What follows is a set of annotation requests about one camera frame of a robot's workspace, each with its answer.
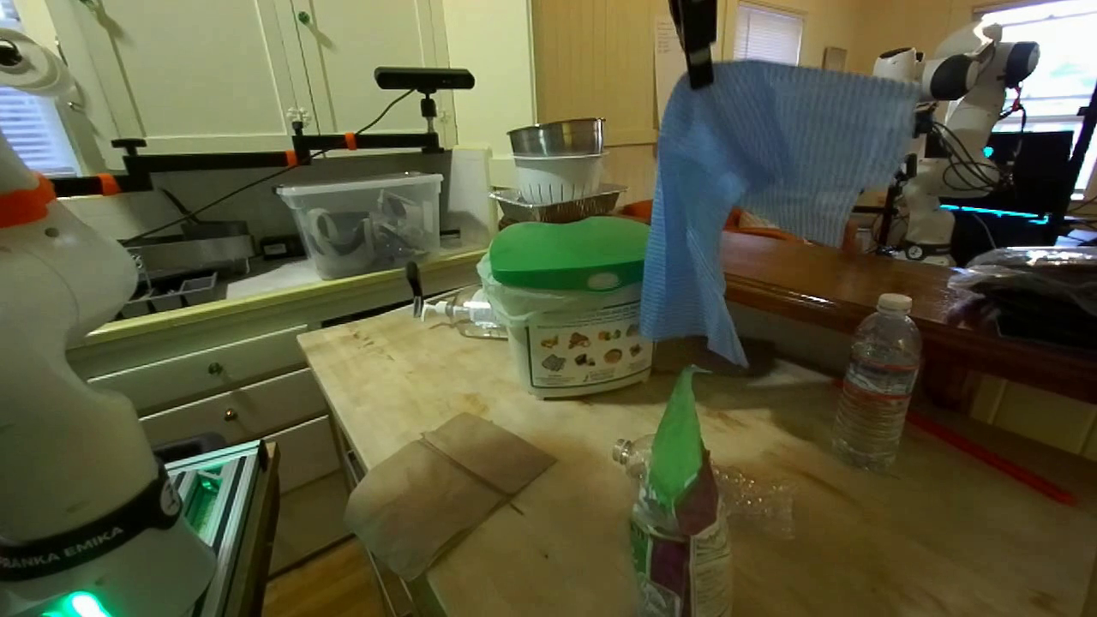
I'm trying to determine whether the blue paper towel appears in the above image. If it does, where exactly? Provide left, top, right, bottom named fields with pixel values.
left=635, top=59, right=924, bottom=369

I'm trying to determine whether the steel mixing bowl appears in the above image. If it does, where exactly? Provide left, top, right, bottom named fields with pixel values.
left=505, top=113, right=609, bottom=161

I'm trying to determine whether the white colander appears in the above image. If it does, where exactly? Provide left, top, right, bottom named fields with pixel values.
left=510, top=149, right=609, bottom=204

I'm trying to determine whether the wide shallow metal bowl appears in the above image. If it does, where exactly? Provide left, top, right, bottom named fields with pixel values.
left=491, top=185, right=628, bottom=225

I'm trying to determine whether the dark wooden counter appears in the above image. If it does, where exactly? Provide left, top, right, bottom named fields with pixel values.
left=624, top=198, right=1097, bottom=404

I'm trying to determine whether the green-lidded clear plastic container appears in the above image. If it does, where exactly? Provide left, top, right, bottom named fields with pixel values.
left=472, top=213, right=659, bottom=401

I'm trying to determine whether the black computer monitor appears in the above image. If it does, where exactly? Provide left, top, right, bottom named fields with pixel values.
left=941, top=118, right=1081, bottom=222

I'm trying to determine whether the clear storage bin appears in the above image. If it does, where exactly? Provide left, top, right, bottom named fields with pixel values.
left=274, top=169, right=448, bottom=283

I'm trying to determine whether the clear plastic water bottle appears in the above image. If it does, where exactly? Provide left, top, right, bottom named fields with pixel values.
left=829, top=291, right=924, bottom=477

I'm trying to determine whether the black plastic bag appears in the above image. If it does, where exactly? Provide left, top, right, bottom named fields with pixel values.
left=941, top=241, right=1097, bottom=350

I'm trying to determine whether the green plastic snack bag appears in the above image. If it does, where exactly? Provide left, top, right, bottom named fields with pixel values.
left=624, top=363, right=736, bottom=617

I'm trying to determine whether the white drawer cabinet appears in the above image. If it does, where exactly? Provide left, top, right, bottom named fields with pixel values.
left=66, top=241, right=496, bottom=574

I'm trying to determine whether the black compartment tray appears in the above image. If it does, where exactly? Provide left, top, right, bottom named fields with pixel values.
left=118, top=265, right=231, bottom=323

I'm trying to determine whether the black bar camera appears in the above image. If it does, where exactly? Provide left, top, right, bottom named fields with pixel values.
left=370, top=62, right=479, bottom=96

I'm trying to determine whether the black clamp rail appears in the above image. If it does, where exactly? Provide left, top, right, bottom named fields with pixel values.
left=46, top=117, right=451, bottom=198

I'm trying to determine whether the aluminium frame rack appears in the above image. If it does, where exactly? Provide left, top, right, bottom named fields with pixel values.
left=162, top=435, right=286, bottom=617

